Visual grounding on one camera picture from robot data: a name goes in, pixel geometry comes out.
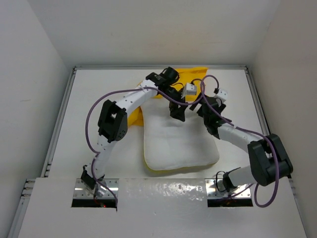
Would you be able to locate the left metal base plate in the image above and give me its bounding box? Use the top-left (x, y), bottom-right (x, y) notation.
top-left (73, 178), bottom-right (119, 199)

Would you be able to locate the metal base plate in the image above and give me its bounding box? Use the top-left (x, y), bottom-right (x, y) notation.
top-left (73, 178), bottom-right (119, 199)
top-left (205, 178), bottom-right (251, 199)

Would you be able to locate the white front cover board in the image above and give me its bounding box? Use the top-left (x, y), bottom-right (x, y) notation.
top-left (19, 178), bottom-right (306, 238)

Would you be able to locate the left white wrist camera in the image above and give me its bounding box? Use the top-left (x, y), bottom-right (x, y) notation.
top-left (182, 83), bottom-right (197, 97)

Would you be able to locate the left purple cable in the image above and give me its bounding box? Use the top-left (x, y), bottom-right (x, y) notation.
top-left (85, 78), bottom-right (206, 208)

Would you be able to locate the white pillow yellow edge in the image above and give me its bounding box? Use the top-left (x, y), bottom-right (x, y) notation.
top-left (141, 99), bottom-right (220, 171)

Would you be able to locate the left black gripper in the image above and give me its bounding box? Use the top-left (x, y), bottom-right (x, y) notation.
top-left (159, 86), bottom-right (187, 120)

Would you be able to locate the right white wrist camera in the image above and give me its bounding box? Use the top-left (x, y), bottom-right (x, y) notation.
top-left (214, 88), bottom-right (228, 102)

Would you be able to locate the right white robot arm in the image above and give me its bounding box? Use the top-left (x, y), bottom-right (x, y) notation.
top-left (190, 96), bottom-right (293, 192)

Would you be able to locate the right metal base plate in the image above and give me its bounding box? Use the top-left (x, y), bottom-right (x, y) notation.
top-left (205, 178), bottom-right (251, 199)

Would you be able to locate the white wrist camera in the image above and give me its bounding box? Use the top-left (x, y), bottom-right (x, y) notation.
top-left (214, 88), bottom-right (228, 102)
top-left (182, 83), bottom-right (197, 97)

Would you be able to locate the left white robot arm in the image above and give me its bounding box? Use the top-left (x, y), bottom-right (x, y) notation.
top-left (85, 67), bottom-right (188, 166)

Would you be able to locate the yellow pillowcase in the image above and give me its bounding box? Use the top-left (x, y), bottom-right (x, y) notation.
top-left (127, 67), bottom-right (208, 127)

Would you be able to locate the aluminium table frame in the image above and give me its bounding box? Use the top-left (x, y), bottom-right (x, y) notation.
top-left (7, 64), bottom-right (308, 238)

